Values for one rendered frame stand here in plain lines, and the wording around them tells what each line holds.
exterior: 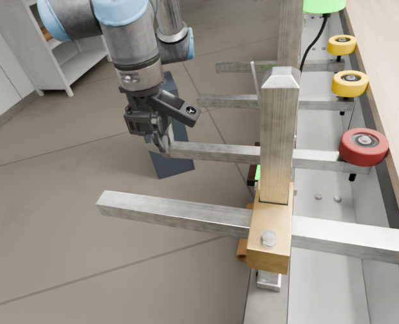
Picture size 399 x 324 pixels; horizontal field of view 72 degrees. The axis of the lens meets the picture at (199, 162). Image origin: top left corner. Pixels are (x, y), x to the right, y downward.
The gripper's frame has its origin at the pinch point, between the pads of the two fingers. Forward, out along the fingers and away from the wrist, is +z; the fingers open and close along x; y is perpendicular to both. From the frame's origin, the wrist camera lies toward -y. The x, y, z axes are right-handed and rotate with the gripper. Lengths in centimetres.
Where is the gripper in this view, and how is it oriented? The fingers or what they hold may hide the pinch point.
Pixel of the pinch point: (170, 154)
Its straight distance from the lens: 69.8
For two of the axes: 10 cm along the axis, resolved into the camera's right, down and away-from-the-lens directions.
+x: -2.8, 6.9, -6.7
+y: -9.5, -1.1, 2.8
